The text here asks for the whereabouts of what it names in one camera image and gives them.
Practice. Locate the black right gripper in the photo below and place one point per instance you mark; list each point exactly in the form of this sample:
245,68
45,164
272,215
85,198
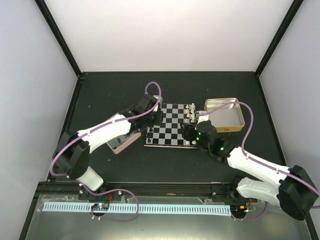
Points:
188,130

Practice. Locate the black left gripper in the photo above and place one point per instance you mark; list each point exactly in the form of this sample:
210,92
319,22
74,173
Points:
158,120

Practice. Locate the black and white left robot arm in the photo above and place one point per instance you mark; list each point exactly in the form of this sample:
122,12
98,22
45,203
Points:
73,150

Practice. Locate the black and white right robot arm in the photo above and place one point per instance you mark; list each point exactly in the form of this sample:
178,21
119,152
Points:
291,189

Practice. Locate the right circuit board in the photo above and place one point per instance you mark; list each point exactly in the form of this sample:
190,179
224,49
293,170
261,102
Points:
239,209

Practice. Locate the circuit board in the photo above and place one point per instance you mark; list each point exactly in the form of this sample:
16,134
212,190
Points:
100,207
239,209

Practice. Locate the left circuit board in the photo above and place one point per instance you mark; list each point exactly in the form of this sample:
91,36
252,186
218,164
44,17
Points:
100,207

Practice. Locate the gold metal tin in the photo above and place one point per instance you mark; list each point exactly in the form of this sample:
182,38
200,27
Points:
226,119

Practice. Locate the black and white chessboard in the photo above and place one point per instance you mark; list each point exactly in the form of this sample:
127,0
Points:
168,134

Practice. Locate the pink metal tin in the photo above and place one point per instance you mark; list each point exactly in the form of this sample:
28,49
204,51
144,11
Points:
118,144

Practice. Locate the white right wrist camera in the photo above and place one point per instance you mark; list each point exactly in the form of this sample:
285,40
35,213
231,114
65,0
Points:
201,113

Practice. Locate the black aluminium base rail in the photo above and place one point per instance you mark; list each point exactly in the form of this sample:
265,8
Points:
218,192

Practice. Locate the light blue slotted cable duct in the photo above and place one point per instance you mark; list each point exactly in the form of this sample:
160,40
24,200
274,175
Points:
131,208

